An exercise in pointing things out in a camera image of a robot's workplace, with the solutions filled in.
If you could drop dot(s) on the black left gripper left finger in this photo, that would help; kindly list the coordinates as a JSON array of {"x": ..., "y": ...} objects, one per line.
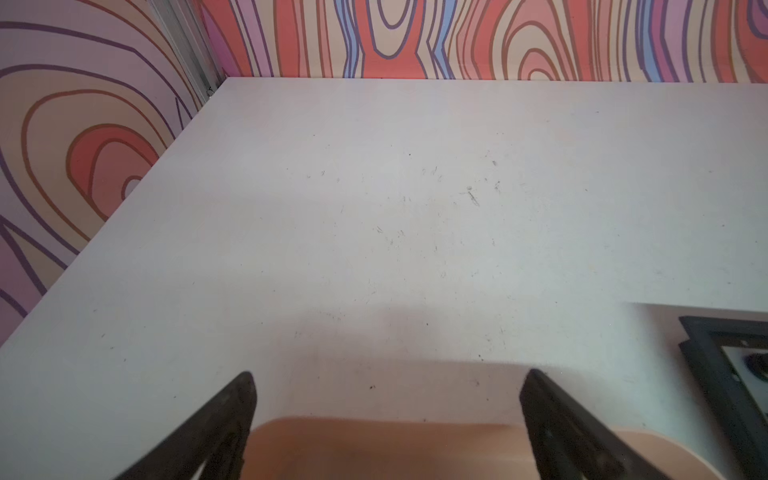
[{"x": 208, "y": 445}]

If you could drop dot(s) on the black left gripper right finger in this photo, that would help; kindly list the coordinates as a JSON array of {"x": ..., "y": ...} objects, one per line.
[{"x": 568, "y": 442}]

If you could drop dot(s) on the black white chess board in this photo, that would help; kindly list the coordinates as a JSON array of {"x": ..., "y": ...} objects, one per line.
[{"x": 728, "y": 359}]

